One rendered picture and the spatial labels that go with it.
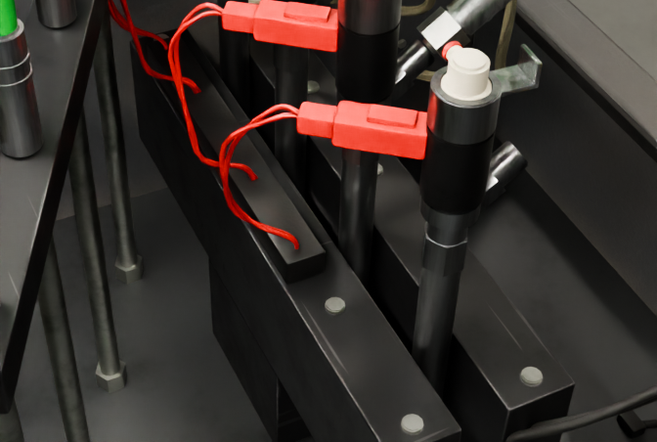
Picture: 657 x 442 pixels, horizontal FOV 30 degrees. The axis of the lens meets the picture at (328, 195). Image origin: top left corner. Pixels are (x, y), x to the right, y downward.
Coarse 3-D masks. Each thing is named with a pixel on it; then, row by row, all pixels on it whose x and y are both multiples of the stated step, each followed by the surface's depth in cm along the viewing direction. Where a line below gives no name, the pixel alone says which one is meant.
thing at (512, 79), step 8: (496, 72) 49; (504, 72) 49; (512, 72) 49; (520, 72) 49; (504, 80) 49; (512, 80) 49; (520, 80) 49; (528, 80) 49; (504, 88) 48; (512, 88) 48; (520, 88) 48; (528, 88) 49
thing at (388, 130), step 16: (304, 112) 50; (320, 112) 50; (336, 112) 50; (352, 112) 50; (368, 112) 50; (384, 112) 50; (400, 112) 50; (416, 112) 50; (304, 128) 51; (320, 128) 50; (336, 128) 50; (352, 128) 50; (368, 128) 50; (384, 128) 50; (400, 128) 50; (416, 128) 50; (336, 144) 50; (352, 144) 50; (368, 144) 50; (384, 144) 50; (400, 144) 50; (416, 144) 50
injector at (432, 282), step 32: (448, 96) 47; (448, 128) 48; (480, 128) 48; (448, 160) 49; (480, 160) 49; (512, 160) 52; (448, 192) 50; (480, 192) 51; (448, 224) 52; (448, 256) 53; (448, 288) 55; (416, 320) 57; (448, 320) 57; (416, 352) 59; (448, 352) 59
